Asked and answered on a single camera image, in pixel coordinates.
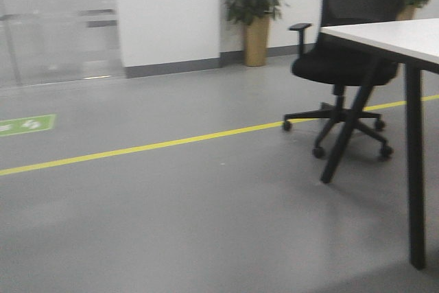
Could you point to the potted plant in gold pot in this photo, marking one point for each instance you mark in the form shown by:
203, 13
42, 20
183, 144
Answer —
255, 17

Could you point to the white table with black legs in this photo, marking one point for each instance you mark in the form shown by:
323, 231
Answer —
413, 43

